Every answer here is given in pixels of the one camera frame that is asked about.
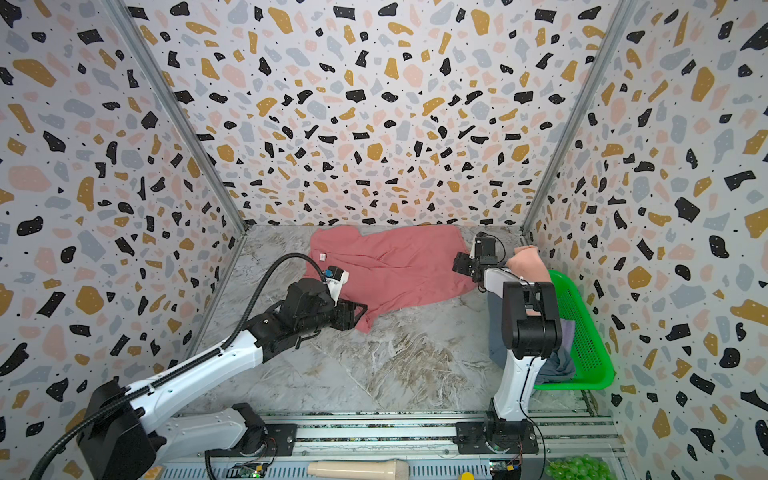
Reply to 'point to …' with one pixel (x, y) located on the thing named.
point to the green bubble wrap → (580, 467)
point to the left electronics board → (248, 470)
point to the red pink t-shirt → (380, 266)
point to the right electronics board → (505, 469)
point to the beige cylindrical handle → (368, 469)
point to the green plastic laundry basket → (594, 369)
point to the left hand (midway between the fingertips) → (359, 300)
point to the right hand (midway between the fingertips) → (461, 254)
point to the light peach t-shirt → (528, 266)
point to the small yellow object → (467, 476)
